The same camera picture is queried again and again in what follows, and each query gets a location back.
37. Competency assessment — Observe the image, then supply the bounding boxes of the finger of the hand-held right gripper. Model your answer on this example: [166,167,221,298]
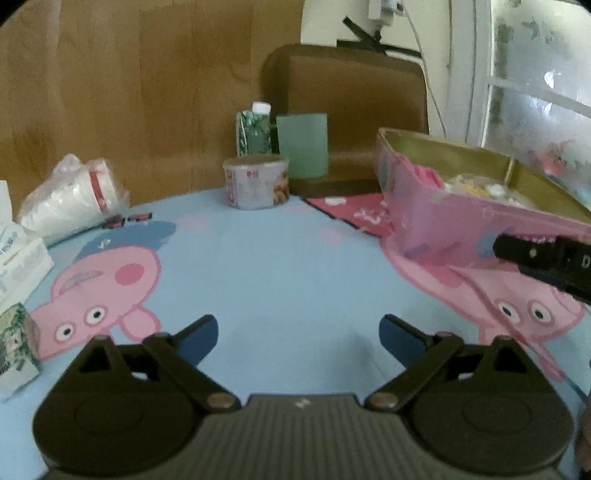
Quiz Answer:
[492,234,591,304]

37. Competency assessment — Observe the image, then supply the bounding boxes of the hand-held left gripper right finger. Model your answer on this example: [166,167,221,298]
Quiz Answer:
[365,314,532,411]

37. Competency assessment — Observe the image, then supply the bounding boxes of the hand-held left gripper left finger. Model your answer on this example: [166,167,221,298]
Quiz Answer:
[74,315,242,411]

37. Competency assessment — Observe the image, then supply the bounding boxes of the pink storage box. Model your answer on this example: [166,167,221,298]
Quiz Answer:
[374,128,591,278]

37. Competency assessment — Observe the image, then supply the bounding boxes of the blue printed blanket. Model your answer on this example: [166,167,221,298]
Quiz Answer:
[0,185,591,480]

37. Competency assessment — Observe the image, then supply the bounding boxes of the pink printed cloth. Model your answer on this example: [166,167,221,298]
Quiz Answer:
[302,193,394,237]

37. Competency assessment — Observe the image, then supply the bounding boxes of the instant noodle cup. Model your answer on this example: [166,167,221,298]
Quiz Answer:
[223,156,291,210]

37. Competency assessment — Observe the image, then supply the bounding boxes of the frosted window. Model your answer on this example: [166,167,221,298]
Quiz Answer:
[466,0,591,213]

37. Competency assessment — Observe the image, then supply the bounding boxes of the green patterned tissue pack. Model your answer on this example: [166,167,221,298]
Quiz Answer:
[0,302,41,403]

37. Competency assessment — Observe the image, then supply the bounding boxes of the bagged paper cup stack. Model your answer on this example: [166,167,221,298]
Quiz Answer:
[17,154,131,244]

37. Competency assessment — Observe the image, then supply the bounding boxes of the white tissue pack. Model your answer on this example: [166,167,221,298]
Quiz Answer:
[0,180,55,315]

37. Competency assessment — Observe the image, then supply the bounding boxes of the green drink carton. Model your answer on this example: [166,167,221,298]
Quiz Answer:
[236,102,274,158]

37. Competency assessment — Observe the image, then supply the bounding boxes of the translucent green cup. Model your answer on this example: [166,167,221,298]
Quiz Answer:
[276,113,329,180]

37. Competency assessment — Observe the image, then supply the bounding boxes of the brown chair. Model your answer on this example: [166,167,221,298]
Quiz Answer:
[262,44,429,197]

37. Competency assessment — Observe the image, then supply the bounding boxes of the wooden headboard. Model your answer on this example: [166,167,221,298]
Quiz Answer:
[0,0,306,224]

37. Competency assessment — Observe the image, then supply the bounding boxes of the white charger cable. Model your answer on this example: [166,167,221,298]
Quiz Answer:
[402,7,450,137]

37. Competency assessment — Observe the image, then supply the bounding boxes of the black strap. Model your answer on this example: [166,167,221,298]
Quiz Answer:
[337,16,423,58]

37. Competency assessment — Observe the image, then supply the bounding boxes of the white wall charger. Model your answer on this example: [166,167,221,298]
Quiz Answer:
[368,0,406,21]

